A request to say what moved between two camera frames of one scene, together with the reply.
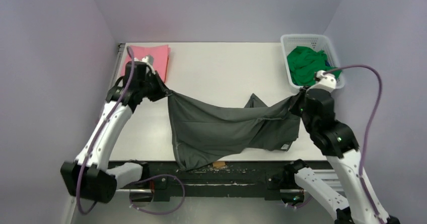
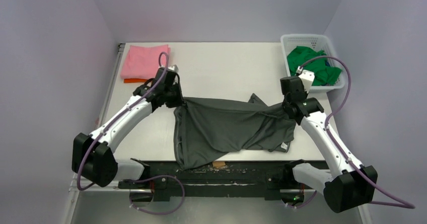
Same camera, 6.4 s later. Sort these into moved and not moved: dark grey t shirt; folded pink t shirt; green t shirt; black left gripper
Moved: black left gripper
Not moved: dark grey t shirt; folded pink t shirt; green t shirt
